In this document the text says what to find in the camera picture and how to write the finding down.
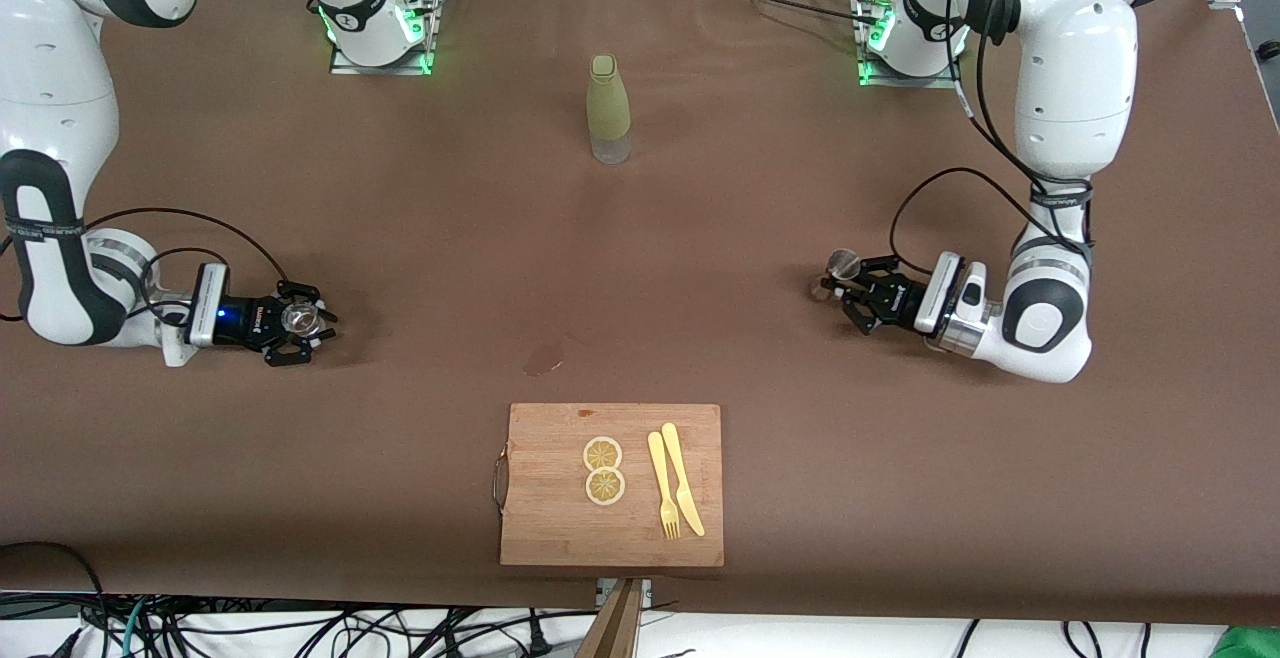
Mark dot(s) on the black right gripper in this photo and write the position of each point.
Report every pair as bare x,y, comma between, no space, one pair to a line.
247,322

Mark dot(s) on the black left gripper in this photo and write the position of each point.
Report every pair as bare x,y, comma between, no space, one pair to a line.
897,301

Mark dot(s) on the clear shot glass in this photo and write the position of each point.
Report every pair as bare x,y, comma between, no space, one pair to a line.
300,318

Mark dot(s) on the steel jigger measuring cup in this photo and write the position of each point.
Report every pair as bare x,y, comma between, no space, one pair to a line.
843,264

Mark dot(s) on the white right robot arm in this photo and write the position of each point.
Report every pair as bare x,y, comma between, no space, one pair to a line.
60,88

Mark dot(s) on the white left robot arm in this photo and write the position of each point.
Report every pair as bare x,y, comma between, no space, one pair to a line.
1075,68

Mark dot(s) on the brown table cover sheet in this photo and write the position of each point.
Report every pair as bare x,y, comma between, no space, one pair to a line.
700,238

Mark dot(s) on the yellow plastic knife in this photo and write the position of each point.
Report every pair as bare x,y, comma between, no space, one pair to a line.
672,448

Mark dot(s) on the yellow plastic fork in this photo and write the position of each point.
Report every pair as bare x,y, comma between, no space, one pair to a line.
657,463

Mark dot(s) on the lemon slice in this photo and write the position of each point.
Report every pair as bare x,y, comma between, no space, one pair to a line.
602,454
605,486

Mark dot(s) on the green sleeved glass bottle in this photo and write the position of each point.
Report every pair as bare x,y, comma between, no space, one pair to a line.
608,108

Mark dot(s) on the wooden cutting board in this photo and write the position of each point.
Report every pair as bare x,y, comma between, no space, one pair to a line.
545,528

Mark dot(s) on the wooden beam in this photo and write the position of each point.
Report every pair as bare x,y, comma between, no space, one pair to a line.
615,633

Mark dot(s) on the green cloth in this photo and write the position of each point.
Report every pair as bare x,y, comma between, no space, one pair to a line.
1250,646

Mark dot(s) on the small metal mounting bracket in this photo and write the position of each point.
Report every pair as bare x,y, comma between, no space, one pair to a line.
645,590

